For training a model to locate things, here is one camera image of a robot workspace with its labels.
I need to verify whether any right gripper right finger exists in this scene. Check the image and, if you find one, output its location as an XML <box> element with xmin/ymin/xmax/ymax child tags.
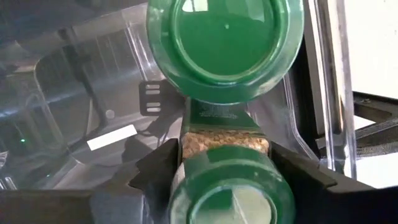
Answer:
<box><xmin>269</xmin><ymin>141</ymin><xmax>398</xmax><ymax>224</ymax></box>

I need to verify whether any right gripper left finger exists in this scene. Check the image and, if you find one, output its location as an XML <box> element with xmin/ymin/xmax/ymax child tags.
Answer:
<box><xmin>0</xmin><ymin>138</ymin><xmax>183</xmax><ymax>224</ymax></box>

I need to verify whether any green-lidded oregano glass jar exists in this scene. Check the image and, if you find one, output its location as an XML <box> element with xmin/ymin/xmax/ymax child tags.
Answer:
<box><xmin>169</xmin><ymin>96</ymin><xmax>296</xmax><ymax>224</ymax></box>
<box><xmin>146</xmin><ymin>0</ymin><xmax>305</xmax><ymax>105</ymax></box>

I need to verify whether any clear plastic bin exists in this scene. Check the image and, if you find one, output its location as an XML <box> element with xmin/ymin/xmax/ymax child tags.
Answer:
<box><xmin>0</xmin><ymin>0</ymin><xmax>357</xmax><ymax>190</ymax></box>

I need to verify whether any black table mat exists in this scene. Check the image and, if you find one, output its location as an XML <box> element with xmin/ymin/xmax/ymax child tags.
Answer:
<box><xmin>0</xmin><ymin>0</ymin><xmax>312</xmax><ymax>190</ymax></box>

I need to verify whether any black table frame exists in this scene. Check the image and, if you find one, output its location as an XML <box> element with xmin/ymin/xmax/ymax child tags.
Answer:
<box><xmin>290</xmin><ymin>40</ymin><xmax>398</xmax><ymax>158</ymax></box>

